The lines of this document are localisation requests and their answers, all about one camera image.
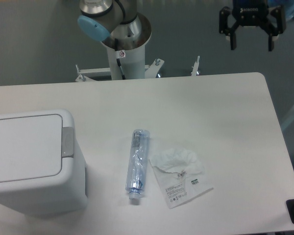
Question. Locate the torn white plastic bag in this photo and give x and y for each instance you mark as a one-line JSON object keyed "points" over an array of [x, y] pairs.
{"points": [[180, 175]]}

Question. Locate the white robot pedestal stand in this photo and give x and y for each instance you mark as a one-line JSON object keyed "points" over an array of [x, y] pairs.
{"points": [[127, 61]]}

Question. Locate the crushed clear plastic bottle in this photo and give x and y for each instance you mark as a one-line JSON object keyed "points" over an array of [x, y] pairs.
{"points": [[137, 166]]}

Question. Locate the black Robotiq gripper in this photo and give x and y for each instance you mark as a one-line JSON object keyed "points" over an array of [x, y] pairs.
{"points": [[253, 13]]}

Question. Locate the blue plastic bag on floor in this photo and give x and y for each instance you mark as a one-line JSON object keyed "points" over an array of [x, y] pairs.
{"points": [[288, 6]]}

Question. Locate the white push-lid trash can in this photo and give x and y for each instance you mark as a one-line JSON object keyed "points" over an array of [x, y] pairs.
{"points": [[42, 168]]}

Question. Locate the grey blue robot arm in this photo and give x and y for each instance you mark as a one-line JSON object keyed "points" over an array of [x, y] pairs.
{"points": [[111, 13]]}

